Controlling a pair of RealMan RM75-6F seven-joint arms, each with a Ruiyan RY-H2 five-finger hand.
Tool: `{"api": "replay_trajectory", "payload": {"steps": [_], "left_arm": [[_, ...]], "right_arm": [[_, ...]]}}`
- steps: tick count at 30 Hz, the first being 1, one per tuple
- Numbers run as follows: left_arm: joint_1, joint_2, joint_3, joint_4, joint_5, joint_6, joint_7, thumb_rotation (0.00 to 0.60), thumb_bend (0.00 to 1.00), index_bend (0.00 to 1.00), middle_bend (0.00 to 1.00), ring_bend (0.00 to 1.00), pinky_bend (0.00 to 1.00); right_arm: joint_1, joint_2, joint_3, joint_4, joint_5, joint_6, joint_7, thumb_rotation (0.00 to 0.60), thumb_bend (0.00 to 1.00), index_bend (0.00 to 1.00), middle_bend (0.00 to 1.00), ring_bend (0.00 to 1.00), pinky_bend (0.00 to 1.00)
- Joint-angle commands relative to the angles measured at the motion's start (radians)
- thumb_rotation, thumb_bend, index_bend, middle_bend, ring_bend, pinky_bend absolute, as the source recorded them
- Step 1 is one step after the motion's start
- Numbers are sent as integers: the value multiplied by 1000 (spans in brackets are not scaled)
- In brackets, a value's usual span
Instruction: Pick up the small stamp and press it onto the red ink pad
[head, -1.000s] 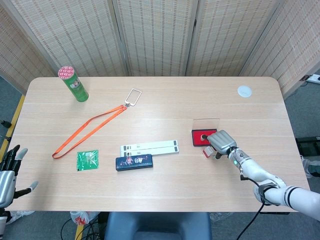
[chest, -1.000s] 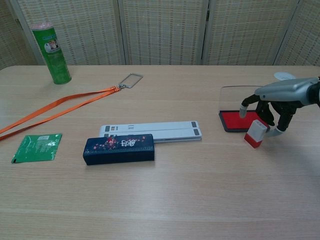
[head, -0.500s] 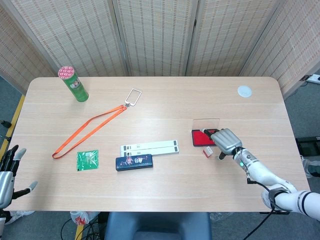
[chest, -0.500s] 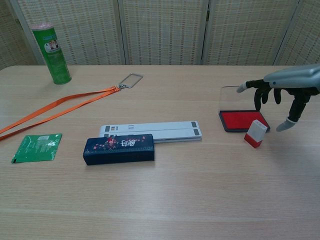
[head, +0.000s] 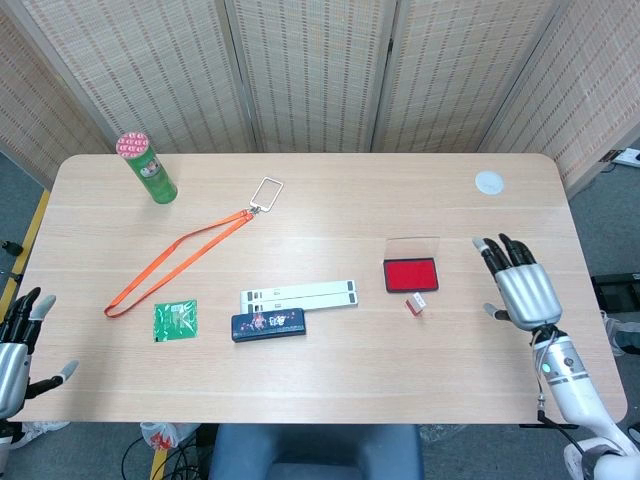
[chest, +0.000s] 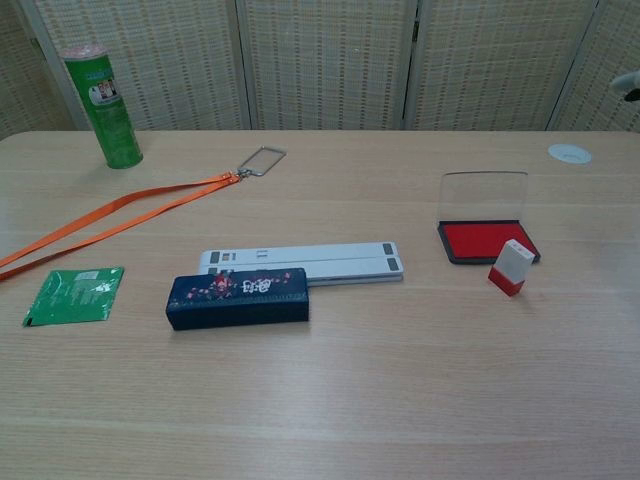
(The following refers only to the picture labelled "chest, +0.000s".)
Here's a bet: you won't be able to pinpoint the white and red stamp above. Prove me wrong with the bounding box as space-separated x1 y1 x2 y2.
487 238 532 298

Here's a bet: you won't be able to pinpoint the red ink pad clear lid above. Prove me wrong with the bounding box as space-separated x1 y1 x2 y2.
435 170 543 266

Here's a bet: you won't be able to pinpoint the white folding laptop stand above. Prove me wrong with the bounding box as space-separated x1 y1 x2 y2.
198 241 405 287

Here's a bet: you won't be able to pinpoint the clear badge holder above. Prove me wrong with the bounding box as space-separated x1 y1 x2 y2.
234 144 289 180

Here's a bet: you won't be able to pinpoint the dark blue pencil case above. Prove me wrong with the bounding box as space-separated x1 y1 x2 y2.
164 266 311 332

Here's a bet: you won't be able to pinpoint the woven folding screen panel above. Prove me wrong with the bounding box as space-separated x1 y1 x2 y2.
0 0 86 144
404 0 601 132
239 0 419 132
547 0 640 134
29 0 251 132

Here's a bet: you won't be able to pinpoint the green cylindrical snack can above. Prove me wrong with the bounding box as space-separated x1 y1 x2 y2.
60 42 145 170

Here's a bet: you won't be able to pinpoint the green foil packet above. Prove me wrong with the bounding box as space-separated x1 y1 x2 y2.
21 266 126 329

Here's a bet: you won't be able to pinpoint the orange lanyard strap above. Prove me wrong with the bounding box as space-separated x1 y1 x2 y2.
0 171 239 282

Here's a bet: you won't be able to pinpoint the white round cable grommet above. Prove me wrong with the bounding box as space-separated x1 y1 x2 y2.
546 142 593 164

